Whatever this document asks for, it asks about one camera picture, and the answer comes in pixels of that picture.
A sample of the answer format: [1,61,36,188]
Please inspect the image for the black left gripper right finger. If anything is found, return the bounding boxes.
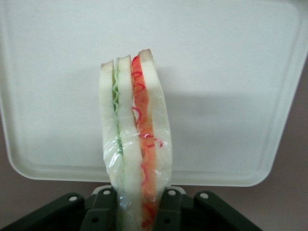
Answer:
[154,188,188,231]

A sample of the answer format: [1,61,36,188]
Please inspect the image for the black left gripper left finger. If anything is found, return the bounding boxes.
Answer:
[80,186,119,231]

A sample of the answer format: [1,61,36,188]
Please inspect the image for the triangle sandwich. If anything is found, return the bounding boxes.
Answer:
[99,48,173,231]

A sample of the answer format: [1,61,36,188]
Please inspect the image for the beige plastic tray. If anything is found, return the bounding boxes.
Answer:
[0,0,308,188]

